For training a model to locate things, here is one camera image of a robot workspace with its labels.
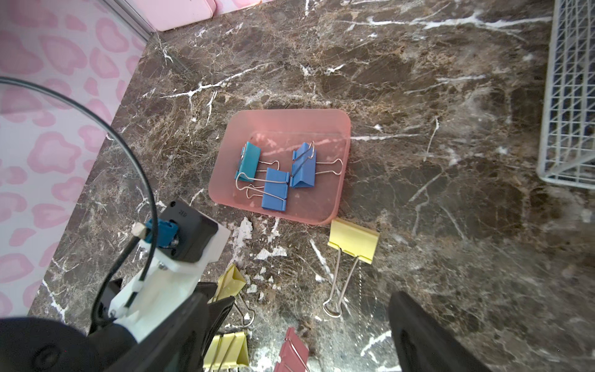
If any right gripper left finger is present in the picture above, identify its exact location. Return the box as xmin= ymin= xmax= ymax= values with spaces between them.
xmin=108 ymin=294 xmax=209 ymax=371

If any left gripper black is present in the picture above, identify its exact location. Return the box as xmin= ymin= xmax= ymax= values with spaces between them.
xmin=0 ymin=278 xmax=236 ymax=372

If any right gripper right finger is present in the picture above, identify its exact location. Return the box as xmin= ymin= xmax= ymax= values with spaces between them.
xmin=388 ymin=291 xmax=489 ymax=371

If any pink binder clip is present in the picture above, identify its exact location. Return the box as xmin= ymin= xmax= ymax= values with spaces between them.
xmin=274 ymin=327 xmax=310 ymax=372

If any blue binder clip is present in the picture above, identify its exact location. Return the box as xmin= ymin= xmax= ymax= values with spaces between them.
xmin=289 ymin=141 xmax=344 ymax=188
xmin=246 ymin=167 xmax=290 ymax=212

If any teal binder clip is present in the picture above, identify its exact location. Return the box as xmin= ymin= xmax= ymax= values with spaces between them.
xmin=235 ymin=142 xmax=280 ymax=182

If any pink plastic storage box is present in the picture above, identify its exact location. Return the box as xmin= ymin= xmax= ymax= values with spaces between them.
xmin=209 ymin=108 xmax=352 ymax=226

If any large yellow binder clip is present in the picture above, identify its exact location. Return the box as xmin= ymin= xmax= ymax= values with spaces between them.
xmin=322 ymin=218 xmax=380 ymax=319

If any pink box lid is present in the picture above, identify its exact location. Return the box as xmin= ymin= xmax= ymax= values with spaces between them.
xmin=130 ymin=0 xmax=266 ymax=32

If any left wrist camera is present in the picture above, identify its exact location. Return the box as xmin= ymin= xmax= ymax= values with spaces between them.
xmin=108 ymin=200 xmax=231 ymax=343

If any white wire desk organizer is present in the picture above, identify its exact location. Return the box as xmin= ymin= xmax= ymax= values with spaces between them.
xmin=537 ymin=0 xmax=594 ymax=190

